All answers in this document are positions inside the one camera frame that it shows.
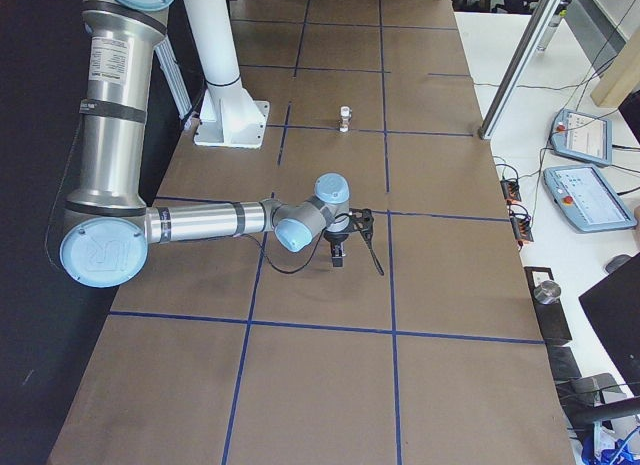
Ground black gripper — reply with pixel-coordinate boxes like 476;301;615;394
323;208;374;268

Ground white brass PPR valve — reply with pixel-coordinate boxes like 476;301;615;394
339;105;352;133

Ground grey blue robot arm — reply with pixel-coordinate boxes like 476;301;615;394
59;0;374;288

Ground black metal weight block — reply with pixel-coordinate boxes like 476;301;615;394
524;266;572;346

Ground near teach pendant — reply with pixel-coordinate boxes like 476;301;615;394
543;164;637;233

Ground teach pendant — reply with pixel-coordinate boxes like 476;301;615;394
550;108;613;167
543;164;637;233

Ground far teach pendant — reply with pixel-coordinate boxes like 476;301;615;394
550;108;613;167

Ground black office chair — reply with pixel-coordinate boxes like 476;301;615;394
559;255;639;438

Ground black computer mouse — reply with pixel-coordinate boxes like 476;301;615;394
605;254;631;274

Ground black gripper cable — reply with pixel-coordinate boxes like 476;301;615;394
239;212;386;276

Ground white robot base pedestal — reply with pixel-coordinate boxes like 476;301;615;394
183;0;270;149

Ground black cable plugs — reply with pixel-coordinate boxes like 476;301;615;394
493;156;534;250

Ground aluminium frame post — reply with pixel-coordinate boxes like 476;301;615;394
478;0;565;140

